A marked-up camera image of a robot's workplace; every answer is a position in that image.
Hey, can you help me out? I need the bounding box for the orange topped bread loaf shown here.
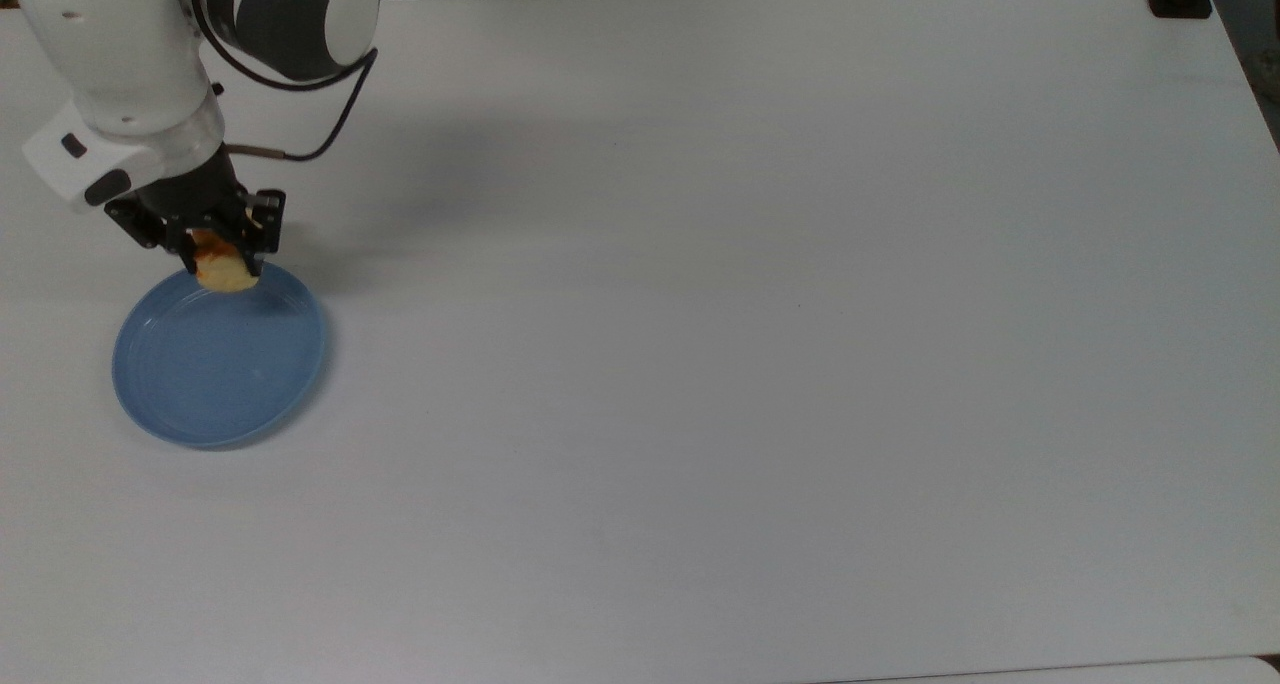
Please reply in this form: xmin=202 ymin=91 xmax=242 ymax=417
xmin=189 ymin=228 xmax=262 ymax=295

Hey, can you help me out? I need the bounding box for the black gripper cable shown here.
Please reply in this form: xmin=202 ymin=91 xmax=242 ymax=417
xmin=190 ymin=0 xmax=381 ymax=163

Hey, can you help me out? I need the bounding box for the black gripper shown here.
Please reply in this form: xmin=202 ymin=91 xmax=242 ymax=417
xmin=104 ymin=151 xmax=288 ymax=278

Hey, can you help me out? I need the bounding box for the blue round plate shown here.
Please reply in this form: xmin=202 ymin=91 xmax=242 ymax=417
xmin=111 ymin=262 xmax=330 ymax=453

